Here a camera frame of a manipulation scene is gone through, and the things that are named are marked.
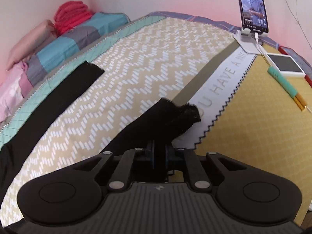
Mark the pink floral pillow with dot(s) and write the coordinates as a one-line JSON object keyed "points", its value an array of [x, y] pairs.
{"points": [[12, 90]]}

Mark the black smartphone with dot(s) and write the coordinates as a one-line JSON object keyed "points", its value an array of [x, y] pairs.
{"points": [[252, 4]]}

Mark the red flat case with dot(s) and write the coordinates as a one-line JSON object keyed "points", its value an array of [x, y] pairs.
{"points": [[303, 61]]}

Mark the red folded cloth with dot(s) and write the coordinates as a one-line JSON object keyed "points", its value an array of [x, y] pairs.
{"points": [[72, 15]]}

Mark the black pants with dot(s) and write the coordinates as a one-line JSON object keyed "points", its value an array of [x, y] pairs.
{"points": [[61, 97]]}

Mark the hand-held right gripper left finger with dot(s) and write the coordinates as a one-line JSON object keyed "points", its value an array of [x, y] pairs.
{"points": [[150, 157]]}

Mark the peach pillow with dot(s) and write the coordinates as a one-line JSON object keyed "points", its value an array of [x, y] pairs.
{"points": [[26, 43]]}

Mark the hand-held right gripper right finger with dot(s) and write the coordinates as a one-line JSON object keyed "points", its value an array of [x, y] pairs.
{"points": [[170, 154]]}

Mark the patterned bedspread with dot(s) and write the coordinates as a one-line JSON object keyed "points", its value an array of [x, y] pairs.
{"points": [[151, 73]]}

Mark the teal and yellow pen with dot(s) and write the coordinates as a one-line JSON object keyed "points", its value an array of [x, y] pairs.
{"points": [[282, 84]]}

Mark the white phone stand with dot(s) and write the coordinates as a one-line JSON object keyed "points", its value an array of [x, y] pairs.
{"points": [[246, 45]]}

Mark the teal grey striped pillow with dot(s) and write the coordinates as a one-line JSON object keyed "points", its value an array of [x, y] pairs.
{"points": [[68, 41]]}

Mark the white flat device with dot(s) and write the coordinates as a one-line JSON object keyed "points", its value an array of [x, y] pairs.
{"points": [[284, 64]]}

